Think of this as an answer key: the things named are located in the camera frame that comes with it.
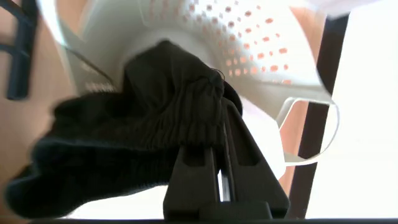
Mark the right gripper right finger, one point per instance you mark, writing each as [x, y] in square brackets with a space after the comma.
[258, 193]

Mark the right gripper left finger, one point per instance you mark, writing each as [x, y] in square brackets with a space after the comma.
[192, 189]

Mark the black shorts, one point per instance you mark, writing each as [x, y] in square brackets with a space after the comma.
[124, 140]

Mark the white laundry basket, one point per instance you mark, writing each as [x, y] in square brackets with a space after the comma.
[264, 68]

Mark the black clothes rack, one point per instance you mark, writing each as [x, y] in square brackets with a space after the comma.
[20, 62]

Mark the white garment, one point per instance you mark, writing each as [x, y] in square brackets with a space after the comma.
[264, 140]

